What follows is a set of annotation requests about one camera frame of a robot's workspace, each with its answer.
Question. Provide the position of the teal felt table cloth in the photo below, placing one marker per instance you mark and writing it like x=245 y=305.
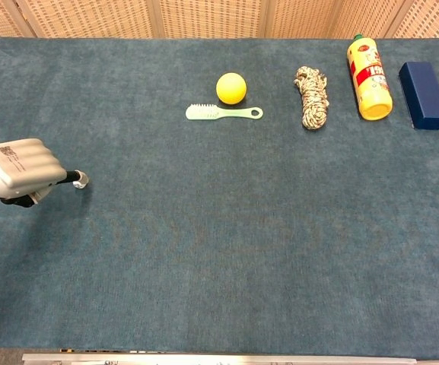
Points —
x=219 y=228

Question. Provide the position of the light green plastic brush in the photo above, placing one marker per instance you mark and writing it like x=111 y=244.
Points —
x=211 y=113

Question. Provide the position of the small white die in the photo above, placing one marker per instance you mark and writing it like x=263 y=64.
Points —
x=78 y=185

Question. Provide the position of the yellow ball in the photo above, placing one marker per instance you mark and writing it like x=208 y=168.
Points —
x=231 y=88

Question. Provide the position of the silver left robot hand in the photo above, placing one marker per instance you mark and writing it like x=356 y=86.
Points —
x=17 y=167

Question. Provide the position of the dark blue rectangular box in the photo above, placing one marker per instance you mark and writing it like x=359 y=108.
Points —
x=424 y=95

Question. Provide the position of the woven rattan folding screen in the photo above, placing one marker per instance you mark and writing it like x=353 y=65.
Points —
x=211 y=17

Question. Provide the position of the yellow plastic bottle red label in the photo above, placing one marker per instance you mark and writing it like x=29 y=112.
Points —
x=371 y=83

